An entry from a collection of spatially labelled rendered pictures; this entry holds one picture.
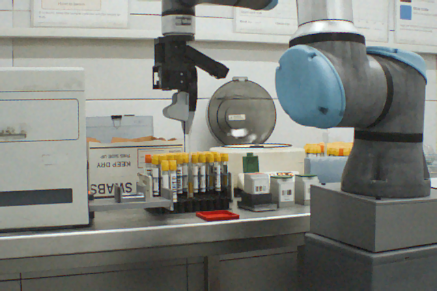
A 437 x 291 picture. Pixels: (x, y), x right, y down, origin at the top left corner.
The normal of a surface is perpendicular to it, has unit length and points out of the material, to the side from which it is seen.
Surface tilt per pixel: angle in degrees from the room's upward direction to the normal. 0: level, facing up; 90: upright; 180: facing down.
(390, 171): 74
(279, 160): 90
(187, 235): 90
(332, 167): 90
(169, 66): 90
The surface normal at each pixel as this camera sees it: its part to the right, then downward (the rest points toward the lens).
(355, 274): -0.93, 0.04
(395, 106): 0.49, 0.46
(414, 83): 0.48, 0.04
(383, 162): -0.33, -0.24
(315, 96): -0.83, 0.14
